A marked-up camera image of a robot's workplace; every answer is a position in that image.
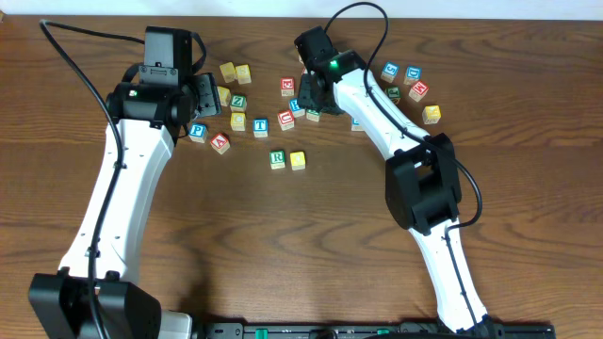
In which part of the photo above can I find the green B block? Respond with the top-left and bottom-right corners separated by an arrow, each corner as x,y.
306,110 -> 320,121

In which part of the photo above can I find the blue H block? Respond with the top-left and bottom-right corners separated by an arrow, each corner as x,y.
289,98 -> 305,118

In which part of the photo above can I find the blue T block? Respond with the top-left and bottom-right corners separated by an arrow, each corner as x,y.
253,119 -> 269,137

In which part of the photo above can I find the yellow O block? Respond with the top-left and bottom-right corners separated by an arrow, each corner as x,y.
290,151 -> 306,170

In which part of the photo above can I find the green R block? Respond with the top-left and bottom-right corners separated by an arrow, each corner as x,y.
269,151 -> 285,170

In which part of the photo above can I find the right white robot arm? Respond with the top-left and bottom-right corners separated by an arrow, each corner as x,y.
299,47 -> 487,334

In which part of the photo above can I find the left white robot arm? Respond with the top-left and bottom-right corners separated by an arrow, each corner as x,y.
28,73 -> 221,338

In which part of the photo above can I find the yellow block beside Z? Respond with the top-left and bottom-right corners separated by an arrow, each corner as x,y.
218,87 -> 232,106

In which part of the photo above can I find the green Z block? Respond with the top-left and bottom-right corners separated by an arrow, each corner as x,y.
230,94 -> 247,112

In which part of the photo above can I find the red E block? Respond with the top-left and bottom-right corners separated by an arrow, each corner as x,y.
280,77 -> 295,97

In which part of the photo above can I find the blue P block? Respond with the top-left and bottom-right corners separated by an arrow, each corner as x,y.
188,123 -> 207,143

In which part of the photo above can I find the yellow G block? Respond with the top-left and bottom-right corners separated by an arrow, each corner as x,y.
230,112 -> 246,132

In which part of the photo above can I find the yellow block top left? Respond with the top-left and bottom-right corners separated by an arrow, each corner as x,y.
220,62 -> 236,83

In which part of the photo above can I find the red A block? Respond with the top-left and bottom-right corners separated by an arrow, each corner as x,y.
210,133 -> 231,154

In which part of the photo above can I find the red U block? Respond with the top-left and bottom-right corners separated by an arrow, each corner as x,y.
277,110 -> 295,131

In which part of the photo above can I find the yellow S block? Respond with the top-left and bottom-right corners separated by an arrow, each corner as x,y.
236,64 -> 252,85

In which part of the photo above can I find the blue L block lower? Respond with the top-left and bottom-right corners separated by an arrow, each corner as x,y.
351,119 -> 363,132

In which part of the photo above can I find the green J block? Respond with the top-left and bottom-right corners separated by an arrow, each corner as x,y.
385,87 -> 401,105

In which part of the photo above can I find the blue D block right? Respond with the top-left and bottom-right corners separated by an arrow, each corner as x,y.
403,66 -> 422,85

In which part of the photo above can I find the red M block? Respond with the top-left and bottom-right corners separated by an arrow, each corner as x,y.
409,81 -> 430,102

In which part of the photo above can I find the yellow block far left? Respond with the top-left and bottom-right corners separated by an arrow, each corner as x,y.
422,105 -> 442,124

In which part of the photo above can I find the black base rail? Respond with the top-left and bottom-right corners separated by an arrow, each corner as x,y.
199,322 -> 556,339

